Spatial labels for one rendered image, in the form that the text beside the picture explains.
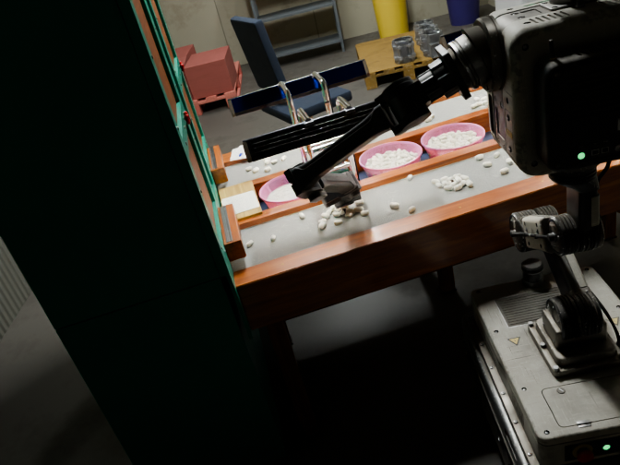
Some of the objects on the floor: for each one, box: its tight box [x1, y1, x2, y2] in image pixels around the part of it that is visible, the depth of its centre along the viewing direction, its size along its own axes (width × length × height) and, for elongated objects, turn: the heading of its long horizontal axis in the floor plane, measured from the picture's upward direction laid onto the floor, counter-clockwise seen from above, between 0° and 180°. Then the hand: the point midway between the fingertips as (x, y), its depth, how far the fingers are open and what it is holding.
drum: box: [372, 0, 409, 39], centre depth 719 cm, size 44×44×69 cm
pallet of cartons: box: [175, 44, 243, 116], centre depth 681 cm, size 140×98×51 cm
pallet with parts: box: [355, 18, 444, 90], centre depth 617 cm, size 132×92×37 cm
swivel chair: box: [231, 16, 352, 125], centre depth 416 cm, size 67×64×116 cm
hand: (343, 201), depth 223 cm, fingers closed
